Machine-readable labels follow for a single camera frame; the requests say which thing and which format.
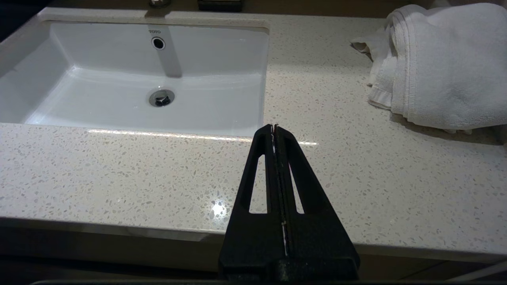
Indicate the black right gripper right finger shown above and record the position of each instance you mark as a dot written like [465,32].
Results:
[317,245]

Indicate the white crumpled towel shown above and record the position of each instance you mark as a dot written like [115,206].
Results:
[447,67]

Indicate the black square soap dish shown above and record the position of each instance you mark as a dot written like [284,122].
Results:
[220,4]

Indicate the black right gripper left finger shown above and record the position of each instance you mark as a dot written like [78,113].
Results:
[245,245]

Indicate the white rectangular sink basin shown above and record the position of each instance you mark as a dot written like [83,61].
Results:
[119,99]

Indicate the chrome sink drain stopper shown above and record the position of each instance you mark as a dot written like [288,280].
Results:
[161,97]

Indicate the chrome faucet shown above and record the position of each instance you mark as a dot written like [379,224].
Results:
[159,2]

